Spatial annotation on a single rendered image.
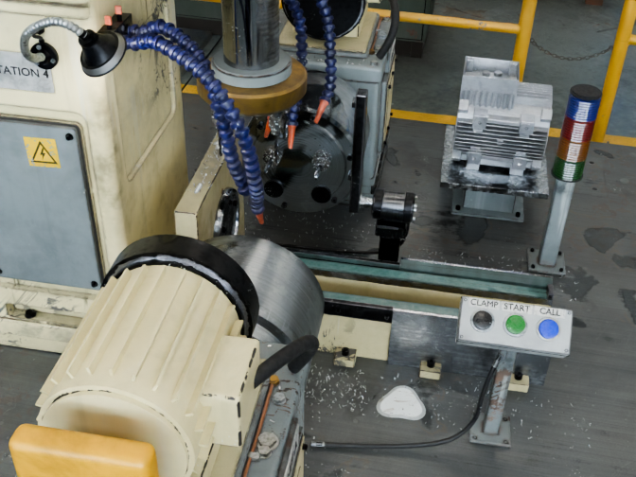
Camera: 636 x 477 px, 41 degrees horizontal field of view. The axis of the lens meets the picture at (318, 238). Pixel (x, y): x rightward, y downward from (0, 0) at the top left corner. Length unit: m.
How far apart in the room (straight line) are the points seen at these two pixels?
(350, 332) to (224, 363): 0.73
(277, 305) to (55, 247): 0.45
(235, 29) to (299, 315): 0.45
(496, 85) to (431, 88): 2.54
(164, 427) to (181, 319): 0.12
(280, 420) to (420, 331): 0.58
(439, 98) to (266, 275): 3.16
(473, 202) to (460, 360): 0.55
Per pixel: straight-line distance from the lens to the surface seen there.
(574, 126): 1.72
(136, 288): 0.92
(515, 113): 1.91
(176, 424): 0.83
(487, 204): 2.04
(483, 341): 1.33
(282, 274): 1.26
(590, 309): 1.83
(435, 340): 1.57
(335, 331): 1.59
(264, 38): 1.34
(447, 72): 4.61
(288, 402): 1.05
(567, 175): 1.77
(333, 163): 1.70
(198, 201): 1.42
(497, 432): 1.52
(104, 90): 1.30
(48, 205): 1.44
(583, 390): 1.65
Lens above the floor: 1.93
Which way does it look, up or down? 36 degrees down
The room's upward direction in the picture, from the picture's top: 2 degrees clockwise
